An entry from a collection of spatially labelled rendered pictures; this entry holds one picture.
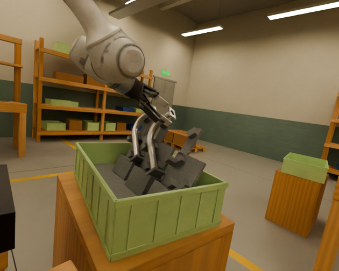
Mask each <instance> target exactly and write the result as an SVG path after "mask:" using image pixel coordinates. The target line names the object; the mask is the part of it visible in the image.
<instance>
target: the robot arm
mask: <svg viewBox="0 0 339 271"><path fill-rule="evenodd" d="M63 1H64V2H65V3H66V4H67V5H68V7H69V8H70V9H71V10H72V12H73V13H74V14H75V16H76V17H77V19H78V21H79V22H80V24H81V26H82V28H83V30H84V32H85V35H86V36H83V35H81V36H79V37H78V38H77V39H76V40H75V41H74V42H73V43H72V45H71V47H70V50H69V58H70V59H71V60H72V61H73V62H74V64H75V65H76V66H77V67H78V68H79V69H80V70H82V71H83V72H84V73H86V74H87V75H88V76H90V77H91V78H93V79H95V80H96V81H98V82H99V83H103V84H105V85H107V86H109V87H110V88H111V89H113V90H115V91H116V92H118V93H119V94H121V95H125V96H127V97H128V98H130V99H136V100H137V101H138V102H139V105H138V107H139V108H140V109H141V110H143V111H144V112H145V113H146V114H147V115H148V116H149V117H150V118H151V119H152V120H153V121H154V122H155V123H156V122H158V121H160V122H161V123H163V124H164V125H166V126H169V125H171V124H172V121H170V120H169V119H167V118H166V117H165V116H163V115H162V114H159V113H158V112H157V110H156V109H155V108H154V106H153V105H152V104H151V101H150V99H149V97H150V98H154V100H155V101H156V102H157V103H159V104H160V105H161V106H163V107H166V106H167V105H169V103H168V102H167V101H165V100H164V99H163V98H162V97H160V96H159V92H157V91H156V90H155V89H154V88H152V87H150V86H148V85H146V84H144V83H143V82H142V81H139V80H138V79H137V78H136V77H138V76H139V75H140V74H141V73H142V72H143V70H144V67H145V56H144V53H143V51H142V49H141V47H140V46H139V45H138V44H137V43H136V42H135V41H133V40H132V39H131V38H129V37H128V36H127V35H126V34H125V33H124V31H123V30H122V29H121V27H119V26H116V25H113V24H112V23H111V22H109V21H108V20H107V19H106V17H105V16H104V14H103V13H102V12H101V10H100V9H99V8H98V6H97V5H96V3H95V2H94V1H93V0H63ZM147 101H148V103H146V102H147Z"/></svg>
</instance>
